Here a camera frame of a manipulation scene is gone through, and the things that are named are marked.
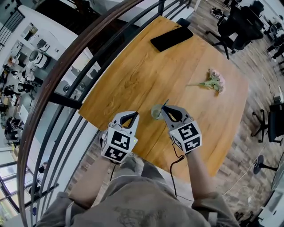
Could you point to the person's grey trousers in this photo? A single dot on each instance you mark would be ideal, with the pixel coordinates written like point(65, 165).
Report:
point(142, 168)

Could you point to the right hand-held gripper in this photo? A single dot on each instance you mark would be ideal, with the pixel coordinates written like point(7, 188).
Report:
point(186, 136)

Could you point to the clear glass cup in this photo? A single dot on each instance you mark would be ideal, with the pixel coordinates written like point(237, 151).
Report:
point(156, 112)

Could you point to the black office chair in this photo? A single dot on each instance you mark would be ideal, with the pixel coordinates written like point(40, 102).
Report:
point(274, 124)
point(237, 24)

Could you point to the person's beige shirt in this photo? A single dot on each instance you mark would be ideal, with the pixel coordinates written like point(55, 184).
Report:
point(137, 208)

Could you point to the pink flower bouquet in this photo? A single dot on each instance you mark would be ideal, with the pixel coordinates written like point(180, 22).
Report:
point(214, 83)

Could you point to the black metal railing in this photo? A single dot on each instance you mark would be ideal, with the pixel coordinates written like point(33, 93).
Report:
point(73, 93)

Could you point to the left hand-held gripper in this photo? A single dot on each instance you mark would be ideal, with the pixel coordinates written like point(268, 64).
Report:
point(117, 144)

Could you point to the person's left forearm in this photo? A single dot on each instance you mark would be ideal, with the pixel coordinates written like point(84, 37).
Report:
point(97, 179)

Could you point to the person's right forearm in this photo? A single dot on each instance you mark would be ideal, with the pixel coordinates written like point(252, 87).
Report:
point(200, 175)

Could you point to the brown wooden handrail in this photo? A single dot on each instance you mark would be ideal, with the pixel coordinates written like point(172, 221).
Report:
point(44, 88)

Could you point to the black round stand base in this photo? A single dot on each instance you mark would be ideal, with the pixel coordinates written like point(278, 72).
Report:
point(259, 165)

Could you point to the black box behind table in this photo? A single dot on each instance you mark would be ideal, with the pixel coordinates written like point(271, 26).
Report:
point(183, 22)

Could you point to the blue star stick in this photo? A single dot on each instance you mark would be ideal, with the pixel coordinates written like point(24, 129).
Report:
point(165, 104)

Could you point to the black smartphone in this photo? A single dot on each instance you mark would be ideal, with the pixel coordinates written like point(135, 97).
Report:
point(172, 38)

